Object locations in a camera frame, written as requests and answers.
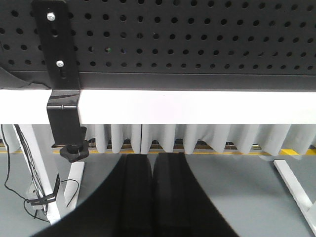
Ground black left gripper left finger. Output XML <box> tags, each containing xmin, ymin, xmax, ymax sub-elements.
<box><xmin>35</xmin><ymin>154</ymin><xmax>152</xmax><ymax>237</ymax></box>

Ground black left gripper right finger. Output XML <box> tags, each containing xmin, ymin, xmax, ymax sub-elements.
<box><xmin>153</xmin><ymin>153</ymin><xmax>237</xmax><ymax>237</ymax></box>

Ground black clamp screw knob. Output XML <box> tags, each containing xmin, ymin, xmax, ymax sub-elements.
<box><xmin>60</xmin><ymin>140</ymin><xmax>89</xmax><ymax>162</ymax></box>

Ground white left table leg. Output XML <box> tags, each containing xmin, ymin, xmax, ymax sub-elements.
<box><xmin>13</xmin><ymin>124</ymin><xmax>85</xmax><ymax>225</ymax></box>

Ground white table leg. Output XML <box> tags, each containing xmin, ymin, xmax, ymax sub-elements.
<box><xmin>13</xmin><ymin>124</ymin><xmax>85</xmax><ymax>225</ymax></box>
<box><xmin>273</xmin><ymin>159</ymin><xmax>316</xmax><ymax>236</ymax></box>

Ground white pleated curtain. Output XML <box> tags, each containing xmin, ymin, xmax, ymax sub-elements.
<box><xmin>0</xmin><ymin>123</ymin><xmax>316</xmax><ymax>156</ymax></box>

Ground white right table leg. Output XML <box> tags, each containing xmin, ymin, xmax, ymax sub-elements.
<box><xmin>273</xmin><ymin>159</ymin><xmax>316</xmax><ymax>236</ymax></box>

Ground white table top edge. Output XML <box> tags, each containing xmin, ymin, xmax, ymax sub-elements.
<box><xmin>0</xmin><ymin>89</ymin><xmax>316</xmax><ymax>125</ymax></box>

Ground black perforated pegboard panel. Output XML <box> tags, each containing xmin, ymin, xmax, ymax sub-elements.
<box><xmin>0</xmin><ymin>0</ymin><xmax>316</xmax><ymax>92</ymax></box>

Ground black hanging cable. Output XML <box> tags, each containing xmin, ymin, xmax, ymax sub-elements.
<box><xmin>0</xmin><ymin>124</ymin><xmax>80</xmax><ymax>222</ymax></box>

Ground black clamp bracket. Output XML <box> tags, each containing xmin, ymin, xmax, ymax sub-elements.
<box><xmin>31</xmin><ymin>0</ymin><xmax>84</xmax><ymax>148</ymax></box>

